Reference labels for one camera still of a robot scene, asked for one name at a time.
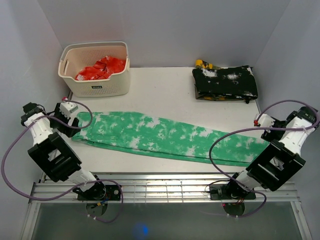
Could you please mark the red white garment in basket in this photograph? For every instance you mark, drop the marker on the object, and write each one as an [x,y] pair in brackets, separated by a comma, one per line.
[102,69]

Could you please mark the green white tie-dye trousers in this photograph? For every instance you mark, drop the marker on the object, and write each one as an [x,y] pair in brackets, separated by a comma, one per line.
[141,134]

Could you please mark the black white folded trousers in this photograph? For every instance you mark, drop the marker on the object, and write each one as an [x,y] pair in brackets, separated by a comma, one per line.
[241,80]

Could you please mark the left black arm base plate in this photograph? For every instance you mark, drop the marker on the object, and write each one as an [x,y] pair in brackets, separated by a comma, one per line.
[99,192]

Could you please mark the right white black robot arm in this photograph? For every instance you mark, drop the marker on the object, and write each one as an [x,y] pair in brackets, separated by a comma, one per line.
[278,162]

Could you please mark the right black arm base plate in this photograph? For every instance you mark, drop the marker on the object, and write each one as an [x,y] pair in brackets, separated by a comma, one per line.
[224,192]

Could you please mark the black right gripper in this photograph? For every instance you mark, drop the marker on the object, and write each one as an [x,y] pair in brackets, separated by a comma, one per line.
[263,136]

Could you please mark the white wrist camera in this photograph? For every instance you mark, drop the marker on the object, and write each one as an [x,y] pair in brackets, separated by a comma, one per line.
[67,108]
[263,120]

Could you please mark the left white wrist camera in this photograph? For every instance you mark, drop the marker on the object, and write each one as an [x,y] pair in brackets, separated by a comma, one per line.
[67,108]

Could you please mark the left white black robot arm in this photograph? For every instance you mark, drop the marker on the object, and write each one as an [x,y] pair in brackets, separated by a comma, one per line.
[53,155]

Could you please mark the cream perforated plastic basket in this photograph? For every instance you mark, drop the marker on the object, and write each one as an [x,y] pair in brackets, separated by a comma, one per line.
[77,56]

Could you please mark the yellow camouflage folded trousers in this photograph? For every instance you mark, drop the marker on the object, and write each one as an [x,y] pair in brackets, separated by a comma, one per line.
[207,65]

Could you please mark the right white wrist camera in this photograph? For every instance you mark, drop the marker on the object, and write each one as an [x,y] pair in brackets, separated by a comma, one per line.
[263,120]

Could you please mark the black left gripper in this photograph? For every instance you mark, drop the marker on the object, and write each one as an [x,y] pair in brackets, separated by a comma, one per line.
[69,131]

